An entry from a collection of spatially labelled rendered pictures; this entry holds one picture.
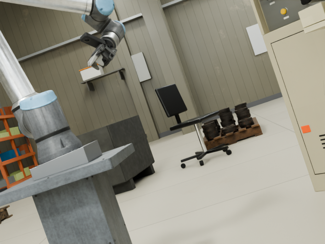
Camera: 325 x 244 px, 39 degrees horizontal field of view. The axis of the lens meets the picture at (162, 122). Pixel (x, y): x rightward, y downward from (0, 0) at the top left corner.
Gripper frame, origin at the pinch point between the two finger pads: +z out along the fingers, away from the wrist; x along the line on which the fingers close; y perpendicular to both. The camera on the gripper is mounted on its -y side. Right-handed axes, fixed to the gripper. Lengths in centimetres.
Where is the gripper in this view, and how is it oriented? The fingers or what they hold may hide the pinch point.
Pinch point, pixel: (89, 63)
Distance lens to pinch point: 205.8
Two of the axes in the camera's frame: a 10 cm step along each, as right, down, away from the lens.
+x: -6.6, 4.8, 5.8
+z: -2.2, 6.1, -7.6
